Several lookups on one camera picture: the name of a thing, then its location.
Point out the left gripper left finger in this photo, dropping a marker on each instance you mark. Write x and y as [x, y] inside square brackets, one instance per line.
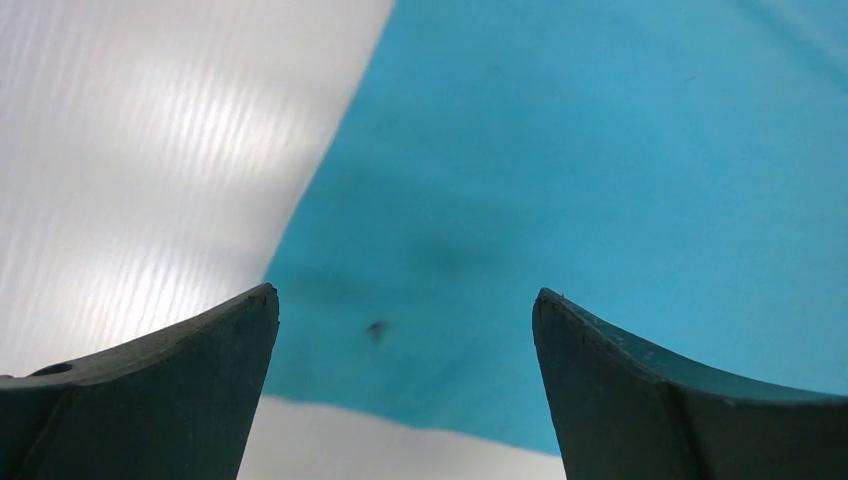
[177, 403]

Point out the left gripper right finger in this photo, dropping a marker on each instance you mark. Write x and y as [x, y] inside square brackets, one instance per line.
[626, 408]

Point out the turquoise t-shirt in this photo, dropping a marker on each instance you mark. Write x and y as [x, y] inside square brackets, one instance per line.
[677, 168]

